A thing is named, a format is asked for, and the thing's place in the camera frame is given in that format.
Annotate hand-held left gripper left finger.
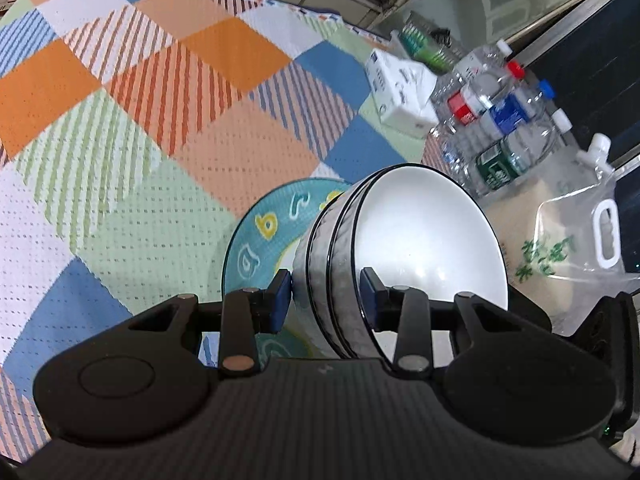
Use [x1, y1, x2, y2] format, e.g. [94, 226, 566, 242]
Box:
[127, 269, 292, 379]

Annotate white tissue pack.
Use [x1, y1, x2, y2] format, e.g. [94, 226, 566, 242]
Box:
[363, 50, 442, 139]

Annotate clear rice bag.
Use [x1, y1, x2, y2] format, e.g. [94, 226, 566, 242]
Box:
[482, 134, 640, 337]

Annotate green label water bottle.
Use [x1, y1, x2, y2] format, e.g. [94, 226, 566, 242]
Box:
[449, 111, 572, 197]

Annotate teal fried egg plate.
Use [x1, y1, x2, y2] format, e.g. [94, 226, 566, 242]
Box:
[222, 177, 357, 361]

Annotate clear white-cap water bottle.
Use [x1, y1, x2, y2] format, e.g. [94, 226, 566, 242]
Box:
[447, 39, 514, 93]

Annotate blue label water bottle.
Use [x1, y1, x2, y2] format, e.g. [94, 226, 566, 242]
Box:
[439, 79, 557, 163]

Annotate checked colourful tablecloth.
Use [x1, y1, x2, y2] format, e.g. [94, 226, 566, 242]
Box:
[0, 0, 453, 463]

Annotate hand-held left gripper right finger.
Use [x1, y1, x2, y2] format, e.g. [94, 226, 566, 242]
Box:
[360, 266, 542, 381]

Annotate red label water bottle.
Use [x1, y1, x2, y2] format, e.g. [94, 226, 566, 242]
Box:
[431, 60, 524, 137]

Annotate white black-rimmed bowl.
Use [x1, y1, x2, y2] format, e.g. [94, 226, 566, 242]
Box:
[327, 164, 511, 362]
[291, 172, 373, 360]
[306, 167, 396, 361]

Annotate green packets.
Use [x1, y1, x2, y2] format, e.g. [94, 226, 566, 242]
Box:
[399, 14, 453, 70]

